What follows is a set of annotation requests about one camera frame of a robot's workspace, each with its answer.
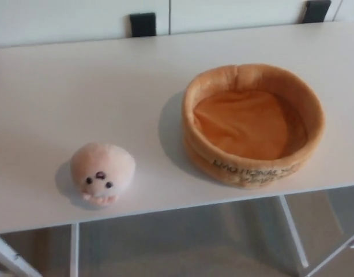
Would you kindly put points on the pink plush dumpling toy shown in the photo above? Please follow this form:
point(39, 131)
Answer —
point(103, 164)

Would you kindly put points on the orange round plush plate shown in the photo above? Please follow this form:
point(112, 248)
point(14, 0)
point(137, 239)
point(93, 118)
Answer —
point(240, 127)

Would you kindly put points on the left black wall bracket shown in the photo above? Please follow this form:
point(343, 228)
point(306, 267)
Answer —
point(143, 24)

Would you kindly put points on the black wall bracket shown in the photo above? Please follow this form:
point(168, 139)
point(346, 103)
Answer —
point(143, 24)
point(318, 10)

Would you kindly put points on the white table leg frame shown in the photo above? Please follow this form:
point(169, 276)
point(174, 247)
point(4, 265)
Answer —
point(74, 251)
point(292, 231)

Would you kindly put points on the right black wall bracket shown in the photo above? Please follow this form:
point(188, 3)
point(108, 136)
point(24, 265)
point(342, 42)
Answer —
point(318, 10)

